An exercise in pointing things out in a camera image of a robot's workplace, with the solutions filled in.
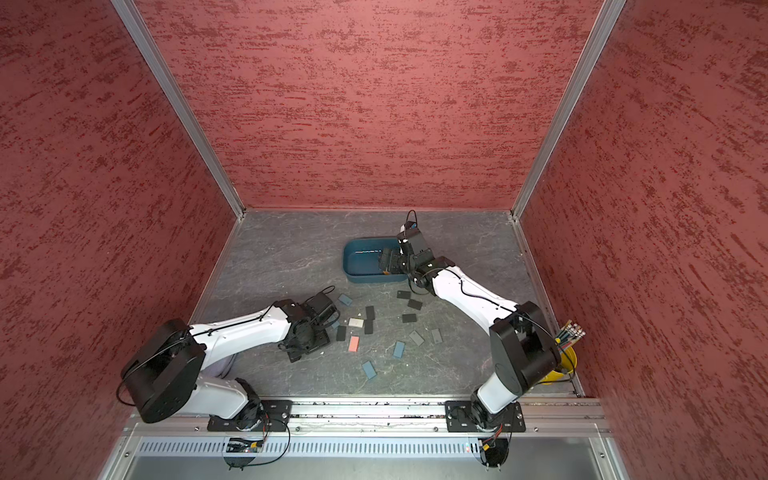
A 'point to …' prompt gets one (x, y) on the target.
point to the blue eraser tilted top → (345, 299)
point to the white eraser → (356, 322)
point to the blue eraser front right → (399, 349)
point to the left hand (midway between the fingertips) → (315, 353)
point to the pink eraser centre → (354, 343)
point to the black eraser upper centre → (370, 313)
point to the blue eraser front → (369, 369)
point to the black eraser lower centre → (368, 326)
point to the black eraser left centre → (341, 333)
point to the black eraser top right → (401, 294)
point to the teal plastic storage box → (361, 260)
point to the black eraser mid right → (409, 318)
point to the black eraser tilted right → (415, 304)
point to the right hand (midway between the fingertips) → (393, 264)
